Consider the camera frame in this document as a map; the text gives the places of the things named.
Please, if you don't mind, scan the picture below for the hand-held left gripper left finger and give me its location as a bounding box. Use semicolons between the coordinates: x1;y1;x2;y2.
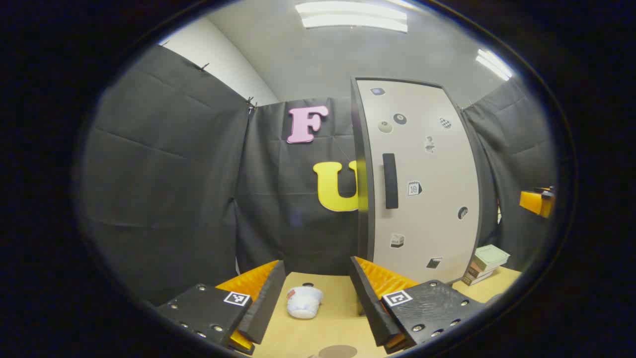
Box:
157;260;287;356

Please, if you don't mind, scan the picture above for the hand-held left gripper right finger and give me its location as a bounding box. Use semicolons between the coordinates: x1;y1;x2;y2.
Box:
349;256;490;355

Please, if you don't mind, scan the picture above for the beige cabinet door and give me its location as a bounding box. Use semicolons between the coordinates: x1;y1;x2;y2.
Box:
356;79;482;285

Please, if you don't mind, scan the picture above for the black cabinet door handle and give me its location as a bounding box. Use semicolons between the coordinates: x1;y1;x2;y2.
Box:
382;153;399;209

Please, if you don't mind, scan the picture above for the dark grey cabinet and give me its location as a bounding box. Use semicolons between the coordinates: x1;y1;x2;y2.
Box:
350;76;497;286

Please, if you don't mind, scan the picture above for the white crumpled cloth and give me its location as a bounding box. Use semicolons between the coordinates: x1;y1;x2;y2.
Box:
286;284;324;319

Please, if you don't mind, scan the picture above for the pale green book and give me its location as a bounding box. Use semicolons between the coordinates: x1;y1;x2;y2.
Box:
473;244;511;272

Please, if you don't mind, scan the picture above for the small ceiling lamp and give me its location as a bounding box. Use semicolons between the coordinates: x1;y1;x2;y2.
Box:
476;48;514;81

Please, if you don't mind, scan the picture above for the black backdrop cloth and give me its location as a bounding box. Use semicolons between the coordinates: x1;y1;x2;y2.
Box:
79;45;556;305

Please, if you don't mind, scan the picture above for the large ceiling lamp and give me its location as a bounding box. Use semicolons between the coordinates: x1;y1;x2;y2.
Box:
295;1;409;33

